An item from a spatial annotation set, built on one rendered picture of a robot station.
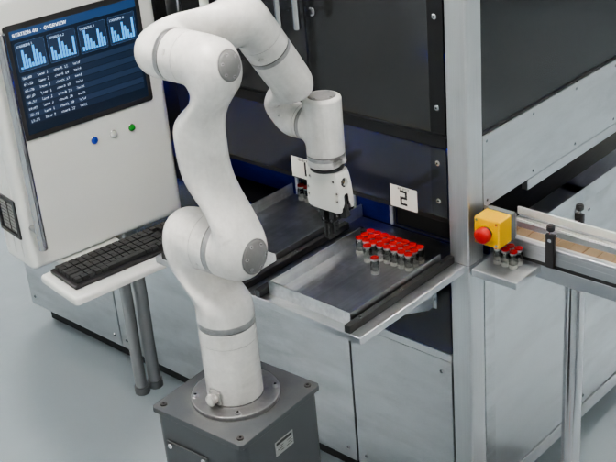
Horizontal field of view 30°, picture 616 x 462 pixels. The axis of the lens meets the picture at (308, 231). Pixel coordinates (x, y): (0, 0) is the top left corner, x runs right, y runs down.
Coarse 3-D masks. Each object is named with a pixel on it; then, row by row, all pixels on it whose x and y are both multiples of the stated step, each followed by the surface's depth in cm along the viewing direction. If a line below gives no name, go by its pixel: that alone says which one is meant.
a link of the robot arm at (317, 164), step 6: (342, 156) 247; (312, 162) 247; (318, 162) 246; (324, 162) 245; (330, 162) 245; (336, 162) 246; (342, 162) 247; (312, 168) 247; (318, 168) 246; (324, 168) 246; (330, 168) 246; (336, 168) 248
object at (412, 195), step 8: (392, 184) 288; (392, 192) 289; (400, 192) 287; (408, 192) 285; (416, 192) 284; (392, 200) 290; (400, 200) 288; (408, 200) 286; (416, 200) 284; (408, 208) 288; (416, 208) 286
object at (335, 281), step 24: (336, 240) 292; (312, 264) 287; (336, 264) 288; (360, 264) 287; (384, 264) 286; (432, 264) 280; (288, 288) 273; (312, 288) 278; (336, 288) 277; (360, 288) 276; (384, 288) 276; (336, 312) 263; (360, 312) 263
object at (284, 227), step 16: (272, 192) 321; (288, 192) 326; (256, 208) 317; (272, 208) 320; (288, 208) 319; (304, 208) 318; (272, 224) 311; (288, 224) 311; (304, 224) 310; (320, 224) 309; (272, 240) 303; (288, 240) 302; (304, 240) 296; (272, 256) 290
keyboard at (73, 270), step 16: (160, 224) 329; (128, 240) 321; (144, 240) 320; (160, 240) 320; (96, 256) 315; (112, 256) 314; (128, 256) 313; (144, 256) 315; (64, 272) 308; (80, 272) 307; (96, 272) 306; (112, 272) 308; (80, 288) 303
